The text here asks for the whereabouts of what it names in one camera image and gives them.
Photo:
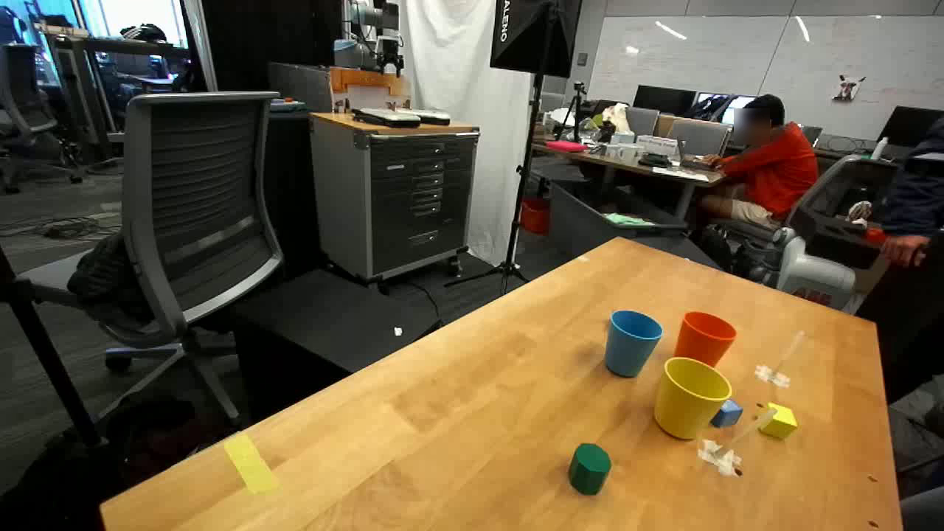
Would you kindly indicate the blue plastic cup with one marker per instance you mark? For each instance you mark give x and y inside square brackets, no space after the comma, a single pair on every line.
[631,341]

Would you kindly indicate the yellow plastic cup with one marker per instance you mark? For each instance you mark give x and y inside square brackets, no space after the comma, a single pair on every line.
[687,395]

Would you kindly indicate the orange plastic cup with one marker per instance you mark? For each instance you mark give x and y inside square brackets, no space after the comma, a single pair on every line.
[706,336]

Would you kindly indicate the grey rolling drawer cabinet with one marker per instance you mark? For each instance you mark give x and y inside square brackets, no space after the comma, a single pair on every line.
[389,197]

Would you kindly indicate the cluttered background desk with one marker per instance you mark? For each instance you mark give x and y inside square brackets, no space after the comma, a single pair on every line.
[665,156]

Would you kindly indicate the green wooden cylinder block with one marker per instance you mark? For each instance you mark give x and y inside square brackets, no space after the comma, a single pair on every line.
[587,466]

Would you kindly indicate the black softbox light stand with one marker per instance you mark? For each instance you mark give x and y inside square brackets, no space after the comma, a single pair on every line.
[537,40]

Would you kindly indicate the grey mesh office chair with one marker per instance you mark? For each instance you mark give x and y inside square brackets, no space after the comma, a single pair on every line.
[196,220]

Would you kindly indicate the blue wooden block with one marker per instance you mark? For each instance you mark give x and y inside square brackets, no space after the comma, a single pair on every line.
[730,414]

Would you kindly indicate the yellow tape strip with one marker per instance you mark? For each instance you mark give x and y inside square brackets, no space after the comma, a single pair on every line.
[247,464]

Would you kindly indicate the person in red shirt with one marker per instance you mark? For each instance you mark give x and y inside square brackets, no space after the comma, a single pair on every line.
[768,175]

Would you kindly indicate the white tape patch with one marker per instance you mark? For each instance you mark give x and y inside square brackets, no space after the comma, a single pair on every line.
[719,459]

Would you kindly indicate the yellow wooden cube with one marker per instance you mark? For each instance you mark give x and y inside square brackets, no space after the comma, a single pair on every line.
[775,419]

